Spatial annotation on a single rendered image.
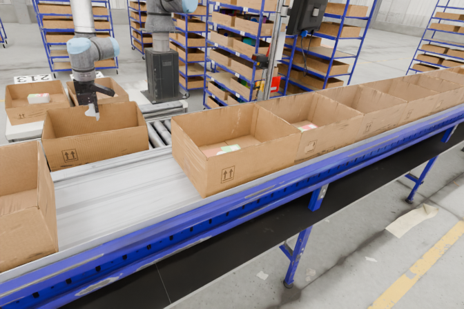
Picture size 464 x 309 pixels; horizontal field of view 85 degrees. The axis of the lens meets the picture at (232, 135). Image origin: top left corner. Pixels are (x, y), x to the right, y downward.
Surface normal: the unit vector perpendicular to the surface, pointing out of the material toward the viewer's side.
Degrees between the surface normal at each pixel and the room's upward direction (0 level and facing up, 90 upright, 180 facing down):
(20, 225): 90
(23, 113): 91
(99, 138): 90
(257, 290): 0
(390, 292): 0
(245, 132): 89
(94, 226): 0
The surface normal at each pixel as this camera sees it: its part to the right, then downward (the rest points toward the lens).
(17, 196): 0.11, -0.87
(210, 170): 0.52, 0.47
